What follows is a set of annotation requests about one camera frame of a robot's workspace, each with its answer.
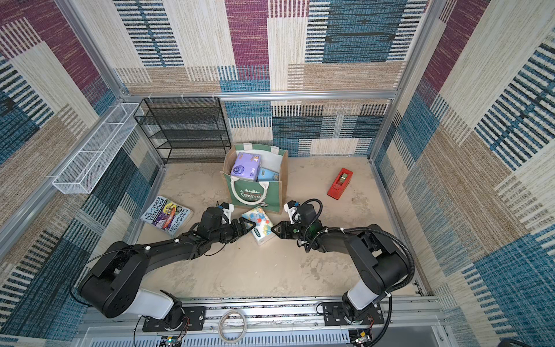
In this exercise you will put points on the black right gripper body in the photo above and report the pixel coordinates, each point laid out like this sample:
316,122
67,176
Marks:
288,230

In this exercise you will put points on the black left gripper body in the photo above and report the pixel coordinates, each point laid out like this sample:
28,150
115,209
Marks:
229,233

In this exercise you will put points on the white cartoon tissue pack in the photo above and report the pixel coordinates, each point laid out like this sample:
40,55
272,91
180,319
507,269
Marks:
262,231

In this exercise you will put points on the green canvas Christmas bag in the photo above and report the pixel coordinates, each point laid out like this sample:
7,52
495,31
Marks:
268,195

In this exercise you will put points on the light blue tissue pack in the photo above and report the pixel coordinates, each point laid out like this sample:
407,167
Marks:
267,175

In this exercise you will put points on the purple tissue pack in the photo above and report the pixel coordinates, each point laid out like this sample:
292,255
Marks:
246,166

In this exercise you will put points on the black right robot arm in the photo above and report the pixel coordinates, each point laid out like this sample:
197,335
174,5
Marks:
383,262

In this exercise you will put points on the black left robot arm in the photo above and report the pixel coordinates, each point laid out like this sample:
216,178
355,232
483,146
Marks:
113,285

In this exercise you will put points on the colourful children's book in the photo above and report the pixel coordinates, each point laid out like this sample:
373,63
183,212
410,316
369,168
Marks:
166,215

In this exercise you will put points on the red tape dispenser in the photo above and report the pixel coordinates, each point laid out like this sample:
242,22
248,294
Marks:
340,184

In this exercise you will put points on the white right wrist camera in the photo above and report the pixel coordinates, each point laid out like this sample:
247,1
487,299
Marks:
291,208

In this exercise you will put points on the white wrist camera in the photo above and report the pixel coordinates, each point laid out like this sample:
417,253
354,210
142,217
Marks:
228,210
291,208

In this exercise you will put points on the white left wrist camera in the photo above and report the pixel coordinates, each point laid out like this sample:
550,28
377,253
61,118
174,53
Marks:
228,210

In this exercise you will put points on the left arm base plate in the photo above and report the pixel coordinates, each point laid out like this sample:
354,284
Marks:
195,319

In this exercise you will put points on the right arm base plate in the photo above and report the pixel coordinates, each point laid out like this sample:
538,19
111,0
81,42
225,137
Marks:
334,315

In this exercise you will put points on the black wire shelf rack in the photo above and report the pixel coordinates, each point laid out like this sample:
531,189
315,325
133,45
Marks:
185,130

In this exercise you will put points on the white wire mesh basket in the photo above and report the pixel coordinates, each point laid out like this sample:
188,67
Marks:
85,169

